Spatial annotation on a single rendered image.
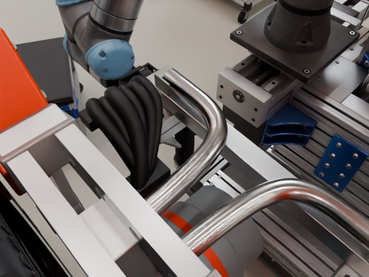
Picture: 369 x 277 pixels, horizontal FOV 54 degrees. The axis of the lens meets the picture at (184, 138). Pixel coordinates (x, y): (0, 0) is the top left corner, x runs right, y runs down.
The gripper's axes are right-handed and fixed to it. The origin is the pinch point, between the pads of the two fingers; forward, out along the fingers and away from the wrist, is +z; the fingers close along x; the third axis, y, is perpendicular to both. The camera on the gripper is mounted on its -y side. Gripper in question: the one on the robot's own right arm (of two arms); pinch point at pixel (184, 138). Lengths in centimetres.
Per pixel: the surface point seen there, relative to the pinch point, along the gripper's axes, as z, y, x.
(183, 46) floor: -96, -83, 87
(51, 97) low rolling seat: -77, -49, 0
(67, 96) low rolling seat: -73, -49, 5
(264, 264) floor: 17, -83, 24
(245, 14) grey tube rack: -87, -77, 130
